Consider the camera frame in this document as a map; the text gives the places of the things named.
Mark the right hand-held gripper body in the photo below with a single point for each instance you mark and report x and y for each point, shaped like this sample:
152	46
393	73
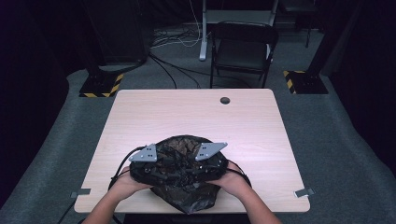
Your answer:
210	152

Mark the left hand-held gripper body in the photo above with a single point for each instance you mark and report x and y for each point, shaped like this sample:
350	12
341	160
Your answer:
146	157

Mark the black plastic garbage bag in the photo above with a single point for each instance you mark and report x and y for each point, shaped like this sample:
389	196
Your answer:
183	193

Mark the person's left hand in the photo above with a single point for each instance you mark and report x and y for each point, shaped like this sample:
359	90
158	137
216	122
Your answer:
126	186

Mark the person's right hand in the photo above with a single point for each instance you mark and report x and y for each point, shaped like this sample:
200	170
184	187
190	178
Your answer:
233	183

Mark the grey tape strip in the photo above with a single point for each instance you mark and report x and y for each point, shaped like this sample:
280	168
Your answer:
81	193
304	192

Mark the black stand with hazard-striped base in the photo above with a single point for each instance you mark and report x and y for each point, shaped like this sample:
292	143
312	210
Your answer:
101	84
306	82

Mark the black folding chair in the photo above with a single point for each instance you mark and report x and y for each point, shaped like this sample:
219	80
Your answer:
243	53

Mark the black cabinet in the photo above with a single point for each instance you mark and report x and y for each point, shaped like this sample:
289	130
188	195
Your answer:
124	31

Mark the dark curtain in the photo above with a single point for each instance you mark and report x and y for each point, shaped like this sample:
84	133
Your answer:
367	77
28	93

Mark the dark stool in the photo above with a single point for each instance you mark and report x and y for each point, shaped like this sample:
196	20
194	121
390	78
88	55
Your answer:
299	12

